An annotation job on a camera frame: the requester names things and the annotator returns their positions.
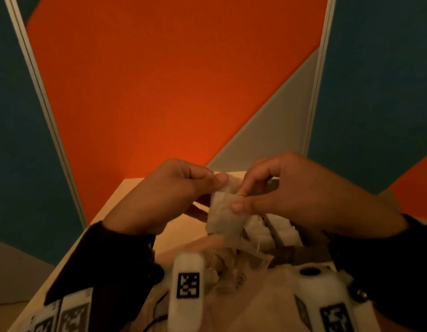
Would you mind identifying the pile of paper tea bags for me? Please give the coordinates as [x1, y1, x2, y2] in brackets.
[203, 249, 249, 294]

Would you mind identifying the black wrist strap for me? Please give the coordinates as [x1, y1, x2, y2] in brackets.
[44, 221, 165, 332]
[328, 213, 427, 332]

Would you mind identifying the clear plastic bag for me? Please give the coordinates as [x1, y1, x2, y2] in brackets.
[130, 235, 273, 332]

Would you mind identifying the white square tea bag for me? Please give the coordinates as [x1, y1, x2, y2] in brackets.
[205, 176, 250, 238]

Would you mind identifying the person's left hand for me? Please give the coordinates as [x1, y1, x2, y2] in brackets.
[102, 159, 230, 236]

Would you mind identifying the dark compartment organizer box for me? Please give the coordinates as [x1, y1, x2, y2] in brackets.
[262, 178, 335, 267]

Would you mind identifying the person's right hand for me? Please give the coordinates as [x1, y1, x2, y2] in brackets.
[230, 152, 409, 238]

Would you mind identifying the person's right forearm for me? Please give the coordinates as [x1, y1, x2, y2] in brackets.
[374, 307, 405, 332]

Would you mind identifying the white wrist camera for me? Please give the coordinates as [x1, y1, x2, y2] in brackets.
[166, 252, 206, 332]
[293, 266, 382, 332]

